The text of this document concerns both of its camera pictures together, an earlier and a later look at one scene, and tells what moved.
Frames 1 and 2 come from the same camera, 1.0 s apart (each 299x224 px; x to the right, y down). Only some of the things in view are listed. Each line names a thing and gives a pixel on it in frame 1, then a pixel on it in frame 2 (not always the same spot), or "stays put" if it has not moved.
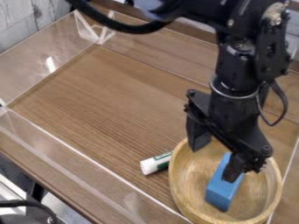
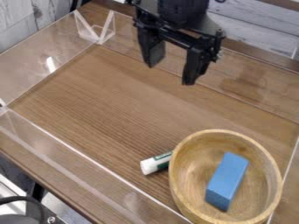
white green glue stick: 155,164 stays put
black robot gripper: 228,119 → 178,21
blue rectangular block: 220,191 stays put
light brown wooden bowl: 191,171 stays put
